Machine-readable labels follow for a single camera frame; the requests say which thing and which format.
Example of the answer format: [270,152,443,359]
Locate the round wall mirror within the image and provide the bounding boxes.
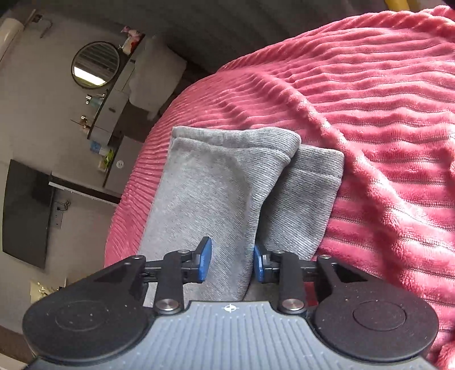
[71,42,121,89]

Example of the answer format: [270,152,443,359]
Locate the grey pants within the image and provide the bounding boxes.
[137,126,345,301]

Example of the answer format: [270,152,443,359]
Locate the pink plush toy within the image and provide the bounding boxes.
[121,26,145,54]

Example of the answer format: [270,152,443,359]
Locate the wall power outlet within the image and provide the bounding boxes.
[53,201,70,228]

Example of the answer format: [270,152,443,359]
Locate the white air conditioner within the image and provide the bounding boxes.
[0,18,28,65]

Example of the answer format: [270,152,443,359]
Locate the white chair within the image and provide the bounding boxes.
[129,36,188,119]

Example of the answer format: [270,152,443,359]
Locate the grey curtain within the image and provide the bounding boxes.
[156,0,438,73]

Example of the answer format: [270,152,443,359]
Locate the white drawer cabinet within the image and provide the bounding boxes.
[88,59,150,195]

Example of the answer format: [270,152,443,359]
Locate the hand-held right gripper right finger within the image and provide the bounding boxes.
[253,245,359,316]

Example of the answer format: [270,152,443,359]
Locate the black television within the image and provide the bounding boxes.
[2,159,54,270]

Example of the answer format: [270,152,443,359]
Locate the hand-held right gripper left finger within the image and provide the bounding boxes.
[94,237,213,316]

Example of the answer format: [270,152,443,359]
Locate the pink ribbed blanket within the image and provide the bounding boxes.
[104,5,455,370]

